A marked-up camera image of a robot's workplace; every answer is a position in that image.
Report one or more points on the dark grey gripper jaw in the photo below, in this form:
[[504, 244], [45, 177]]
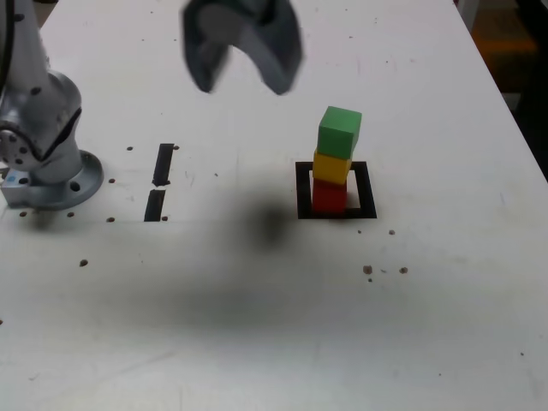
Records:
[[201, 60]]

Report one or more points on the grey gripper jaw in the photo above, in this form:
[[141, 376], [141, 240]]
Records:
[[274, 47]]

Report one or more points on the green cube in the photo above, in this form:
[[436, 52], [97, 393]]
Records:
[[338, 132]]

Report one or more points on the yellow cube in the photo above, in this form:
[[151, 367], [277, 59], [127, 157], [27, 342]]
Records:
[[330, 167]]

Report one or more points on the red cube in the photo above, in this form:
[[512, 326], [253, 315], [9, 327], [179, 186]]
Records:
[[329, 199]]

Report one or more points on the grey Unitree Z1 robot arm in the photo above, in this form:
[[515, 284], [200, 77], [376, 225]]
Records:
[[34, 107]]

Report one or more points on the black tape square outline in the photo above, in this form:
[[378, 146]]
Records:
[[368, 192]]

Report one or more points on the black tape strip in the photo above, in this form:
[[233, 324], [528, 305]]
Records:
[[155, 205]]

